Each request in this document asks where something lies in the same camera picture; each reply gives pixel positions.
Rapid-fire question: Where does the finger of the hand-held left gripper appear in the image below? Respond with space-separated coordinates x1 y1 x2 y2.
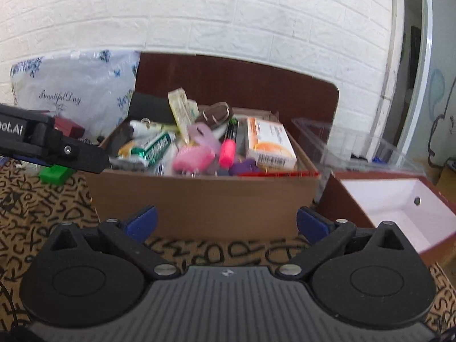
50 128 109 174

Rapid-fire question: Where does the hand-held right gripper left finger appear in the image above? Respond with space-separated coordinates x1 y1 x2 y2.
48 205 180 280

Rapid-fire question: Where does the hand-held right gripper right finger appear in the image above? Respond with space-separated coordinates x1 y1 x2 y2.
276 207 410 280

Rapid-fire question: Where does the cardboard box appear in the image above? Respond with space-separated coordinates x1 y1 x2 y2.
85 106 321 241

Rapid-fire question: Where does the white orange medicine box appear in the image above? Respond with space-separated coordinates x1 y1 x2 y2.
246 117 297 170

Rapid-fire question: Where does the pink highlighter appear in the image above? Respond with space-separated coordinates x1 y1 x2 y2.
218 140 236 168

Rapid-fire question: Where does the brown banded glasses case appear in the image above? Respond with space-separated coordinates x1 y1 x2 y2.
195 102 234 131

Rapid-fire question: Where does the small red box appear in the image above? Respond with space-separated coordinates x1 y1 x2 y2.
53 116 86 139

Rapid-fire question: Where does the bright green box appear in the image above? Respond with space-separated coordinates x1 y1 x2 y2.
39 165 77 186

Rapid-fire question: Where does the white tube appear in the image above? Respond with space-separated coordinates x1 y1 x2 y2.
129 119 168 138

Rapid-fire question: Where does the white butterfly plastic bag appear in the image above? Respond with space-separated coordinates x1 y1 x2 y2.
10 50 141 143

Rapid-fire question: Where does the green toothpaste tube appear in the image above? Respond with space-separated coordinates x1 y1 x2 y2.
130 132 177 167

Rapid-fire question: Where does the pink pouch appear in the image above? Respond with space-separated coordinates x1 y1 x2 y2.
173 146 215 172

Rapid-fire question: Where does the black box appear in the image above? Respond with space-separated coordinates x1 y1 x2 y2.
127 92 175 123

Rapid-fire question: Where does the brown shoebox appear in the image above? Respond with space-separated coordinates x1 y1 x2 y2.
317 171 456 266

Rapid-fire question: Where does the purple object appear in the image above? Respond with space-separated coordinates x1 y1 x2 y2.
228 158 259 176

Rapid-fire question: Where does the letter printed blanket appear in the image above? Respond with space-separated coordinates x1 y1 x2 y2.
0 157 456 342

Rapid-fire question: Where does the clear plastic box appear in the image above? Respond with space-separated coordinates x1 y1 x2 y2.
290 117 424 179

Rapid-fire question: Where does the pale yellow packet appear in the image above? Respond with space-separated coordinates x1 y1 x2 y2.
168 89 199 143

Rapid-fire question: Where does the black pen green print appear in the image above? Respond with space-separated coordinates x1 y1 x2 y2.
224 117 239 142

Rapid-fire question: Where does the small cardboard carton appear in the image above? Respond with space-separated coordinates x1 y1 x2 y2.
435 160 456 195

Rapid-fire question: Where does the dark brown wooden board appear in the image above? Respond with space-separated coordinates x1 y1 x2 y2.
135 52 339 139

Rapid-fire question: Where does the white door frame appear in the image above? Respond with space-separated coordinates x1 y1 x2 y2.
367 0 433 157

